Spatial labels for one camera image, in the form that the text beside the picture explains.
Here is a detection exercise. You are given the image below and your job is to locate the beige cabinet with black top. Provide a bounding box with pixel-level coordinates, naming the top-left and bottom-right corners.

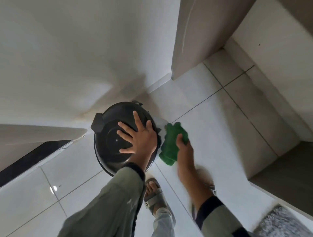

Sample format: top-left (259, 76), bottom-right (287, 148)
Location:
top-left (0, 124), bottom-right (88, 188)

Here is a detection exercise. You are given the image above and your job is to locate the light grey trouser leg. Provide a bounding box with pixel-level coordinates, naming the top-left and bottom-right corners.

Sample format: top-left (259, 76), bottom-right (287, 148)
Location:
top-left (150, 208), bottom-right (176, 237)

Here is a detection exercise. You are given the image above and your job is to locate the person's left hand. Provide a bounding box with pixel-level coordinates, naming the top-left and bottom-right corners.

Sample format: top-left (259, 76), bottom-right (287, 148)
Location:
top-left (116, 111), bottom-right (158, 169)

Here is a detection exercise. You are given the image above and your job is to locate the grey shaggy rug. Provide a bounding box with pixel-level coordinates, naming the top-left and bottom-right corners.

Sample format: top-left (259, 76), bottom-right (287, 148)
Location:
top-left (252, 204), bottom-right (313, 237)

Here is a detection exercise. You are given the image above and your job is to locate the person's right hand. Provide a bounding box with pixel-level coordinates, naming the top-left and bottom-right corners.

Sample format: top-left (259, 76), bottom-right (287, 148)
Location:
top-left (176, 133), bottom-right (196, 172)

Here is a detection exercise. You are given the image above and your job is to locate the black round bin lid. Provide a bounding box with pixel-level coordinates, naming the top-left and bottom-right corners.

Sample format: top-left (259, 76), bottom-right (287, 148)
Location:
top-left (90, 101), bottom-right (163, 177)

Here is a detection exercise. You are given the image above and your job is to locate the person's right forearm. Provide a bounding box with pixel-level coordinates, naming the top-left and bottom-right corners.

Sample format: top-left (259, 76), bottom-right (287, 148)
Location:
top-left (177, 167), bottom-right (248, 237)

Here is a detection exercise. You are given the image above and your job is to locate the person's left foot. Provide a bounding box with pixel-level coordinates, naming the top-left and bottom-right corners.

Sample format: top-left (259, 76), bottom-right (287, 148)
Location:
top-left (145, 180), bottom-right (162, 199)

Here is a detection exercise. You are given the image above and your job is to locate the green cleaning cloth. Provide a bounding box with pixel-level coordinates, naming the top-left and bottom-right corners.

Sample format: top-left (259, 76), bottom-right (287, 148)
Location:
top-left (159, 122), bottom-right (190, 167)

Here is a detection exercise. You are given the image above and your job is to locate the beige tall cabinet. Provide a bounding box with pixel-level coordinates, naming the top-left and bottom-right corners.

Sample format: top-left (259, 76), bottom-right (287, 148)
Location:
top-left (171, 0), bottom-right (258, 81)

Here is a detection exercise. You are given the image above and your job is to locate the person's left forearm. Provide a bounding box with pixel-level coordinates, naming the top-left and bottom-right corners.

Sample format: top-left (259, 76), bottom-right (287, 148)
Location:
top-left (57, 162), bottom-right (147, 237)

